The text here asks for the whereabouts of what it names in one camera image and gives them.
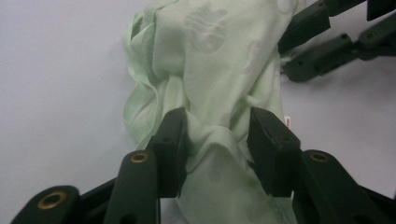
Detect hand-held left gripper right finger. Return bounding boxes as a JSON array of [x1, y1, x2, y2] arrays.
[[247, 106, 303, 198]]

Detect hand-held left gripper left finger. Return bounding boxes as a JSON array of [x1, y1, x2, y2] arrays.
[[146, 106, 190, 199]]

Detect light green baby shirt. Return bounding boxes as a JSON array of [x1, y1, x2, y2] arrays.
[[121, 0, 307, 224]]

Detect white table cover sheet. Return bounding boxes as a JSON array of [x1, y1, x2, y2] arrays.
[[0, 0, 396, 224]]

